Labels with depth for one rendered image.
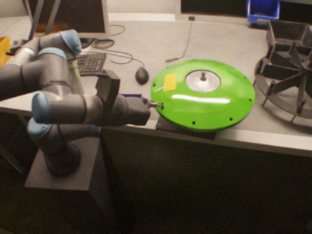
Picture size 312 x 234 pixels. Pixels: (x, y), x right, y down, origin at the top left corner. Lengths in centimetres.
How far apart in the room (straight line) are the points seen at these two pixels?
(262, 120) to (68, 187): 70
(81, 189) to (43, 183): 15
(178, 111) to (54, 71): 32
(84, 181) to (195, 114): 43
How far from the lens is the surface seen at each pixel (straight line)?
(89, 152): 86
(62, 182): 83
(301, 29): 136
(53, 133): 72
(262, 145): 80
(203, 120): 60
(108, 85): 47
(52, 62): 50
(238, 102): 65
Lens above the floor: 152
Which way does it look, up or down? 48 degrees down
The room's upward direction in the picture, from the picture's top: 6 degrees counter-clockwise
